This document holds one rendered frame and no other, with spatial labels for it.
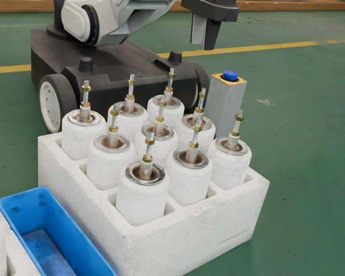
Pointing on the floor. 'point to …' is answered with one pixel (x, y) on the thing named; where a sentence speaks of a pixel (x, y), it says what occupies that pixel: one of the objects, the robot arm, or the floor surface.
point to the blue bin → (51, 235)
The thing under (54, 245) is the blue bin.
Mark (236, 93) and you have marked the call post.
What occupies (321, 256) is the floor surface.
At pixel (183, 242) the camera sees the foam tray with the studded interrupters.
